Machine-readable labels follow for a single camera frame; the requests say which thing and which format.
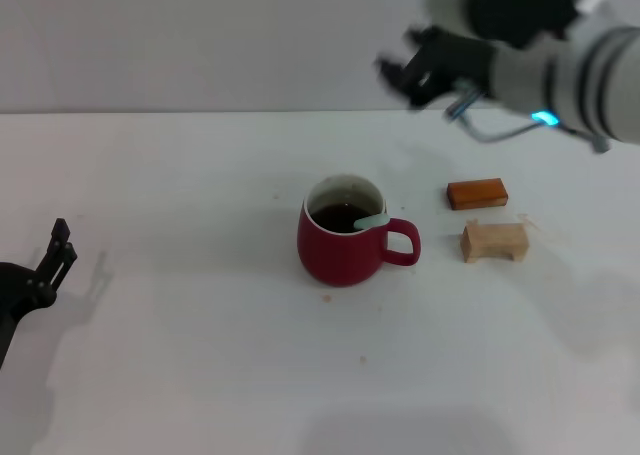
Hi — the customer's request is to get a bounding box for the light notched wooden block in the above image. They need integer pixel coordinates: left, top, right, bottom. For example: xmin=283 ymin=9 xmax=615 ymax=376
xmin=459 ymin=218 xmax=531 ymax=265

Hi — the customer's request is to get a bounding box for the blue handled metal spoon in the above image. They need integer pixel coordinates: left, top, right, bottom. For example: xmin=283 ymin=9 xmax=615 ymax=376
xmin=353 ymin=212 xmax=392 ymax=231

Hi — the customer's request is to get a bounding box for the dark wrist cable with connector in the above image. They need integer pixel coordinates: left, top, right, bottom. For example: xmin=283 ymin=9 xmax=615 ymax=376
xmin=443 ymin=78 xmax=612 ymax=155

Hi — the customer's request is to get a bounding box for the red ceramic mug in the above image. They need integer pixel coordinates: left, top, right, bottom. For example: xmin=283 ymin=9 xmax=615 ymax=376
xmin=296 ymin=173 xmax=421 ymax=289

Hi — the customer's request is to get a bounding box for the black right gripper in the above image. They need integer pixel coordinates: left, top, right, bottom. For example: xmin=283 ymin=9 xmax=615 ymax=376
xmin=373 ymin=24 xmax=497 ymax=109

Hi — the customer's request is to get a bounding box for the orange brown wooden block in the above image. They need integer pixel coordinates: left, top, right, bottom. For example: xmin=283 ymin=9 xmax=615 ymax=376
xmin=446 ymin=177 xmax=510 ymax=211

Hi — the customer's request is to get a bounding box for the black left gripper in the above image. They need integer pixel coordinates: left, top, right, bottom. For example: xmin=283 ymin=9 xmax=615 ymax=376
xmin=0 ymin=218 xmax=79 ymax=371

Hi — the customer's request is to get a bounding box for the dark coffee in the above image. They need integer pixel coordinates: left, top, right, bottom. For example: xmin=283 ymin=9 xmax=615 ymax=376
xmin=308 ymin=203 xmax=377 ymax=235

